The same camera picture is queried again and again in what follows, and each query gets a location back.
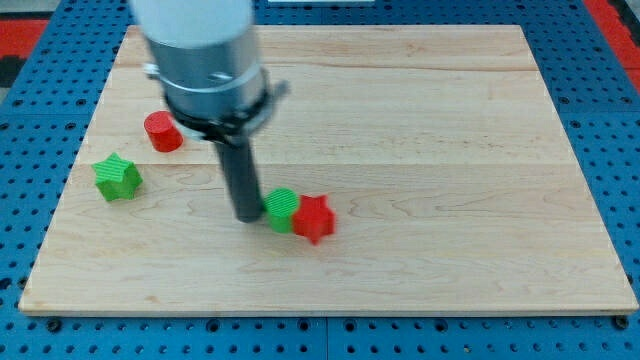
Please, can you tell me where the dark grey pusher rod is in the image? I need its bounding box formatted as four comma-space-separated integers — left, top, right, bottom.
215, 138, 263, 223

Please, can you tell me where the green cylinder block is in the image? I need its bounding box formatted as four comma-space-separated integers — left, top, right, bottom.
264, 188, 300, 233

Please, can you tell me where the red star block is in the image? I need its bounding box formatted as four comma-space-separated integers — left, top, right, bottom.
292, 195, 336, 246

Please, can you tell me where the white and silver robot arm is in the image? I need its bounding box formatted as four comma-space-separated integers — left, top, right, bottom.
128, 0, 288, 223

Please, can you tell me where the green star block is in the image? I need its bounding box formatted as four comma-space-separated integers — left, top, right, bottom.
91, 153, 143, 202

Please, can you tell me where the red cylinder block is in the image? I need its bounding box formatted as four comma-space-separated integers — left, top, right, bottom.
143, 110, 184, 153

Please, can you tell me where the light wooden board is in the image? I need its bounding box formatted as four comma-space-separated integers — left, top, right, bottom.
19, 25, 638, 317

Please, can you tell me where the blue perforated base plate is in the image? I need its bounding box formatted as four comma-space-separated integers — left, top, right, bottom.
1, 0, 639, 359

